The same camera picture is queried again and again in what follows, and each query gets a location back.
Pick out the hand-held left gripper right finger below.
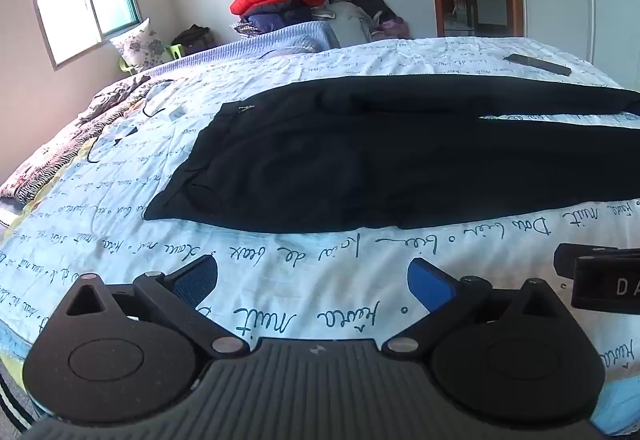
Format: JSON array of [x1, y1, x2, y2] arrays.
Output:
[[381, 257, 568, 357]]

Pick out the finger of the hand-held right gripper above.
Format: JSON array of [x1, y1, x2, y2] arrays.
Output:
[[552, 243, 625, 279]]

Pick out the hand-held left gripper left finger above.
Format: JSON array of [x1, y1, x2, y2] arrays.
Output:
[[62, 254, 249, 361]]

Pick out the black pants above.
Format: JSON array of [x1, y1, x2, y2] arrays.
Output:
[[144, 74, 640, 231]]

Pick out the white printed bed blanket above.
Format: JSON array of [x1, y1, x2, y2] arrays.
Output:
[[0, 37, 640, 437]]

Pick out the patterned quilt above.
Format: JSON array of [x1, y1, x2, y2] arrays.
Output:
[[0, 74, 152, 207]]

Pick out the green plastic chair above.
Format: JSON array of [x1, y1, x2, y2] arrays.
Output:
[[117, 44, 186, 73]]

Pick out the dark bag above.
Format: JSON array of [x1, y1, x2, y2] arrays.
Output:
[[171, 24, 216, 56]]

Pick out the floral pillow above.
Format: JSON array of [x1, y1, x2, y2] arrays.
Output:
[[109, 18, 169, 70]]

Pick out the blue striped pillow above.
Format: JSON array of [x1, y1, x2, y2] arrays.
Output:
[[120, 20, 341, 81]]

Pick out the grey cloth bundle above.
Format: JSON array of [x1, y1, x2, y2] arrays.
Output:
[[320, 0, 374, 48]]

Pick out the black and purple clothes heap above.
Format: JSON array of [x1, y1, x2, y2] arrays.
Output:
[[351, 0, 410, 40]]

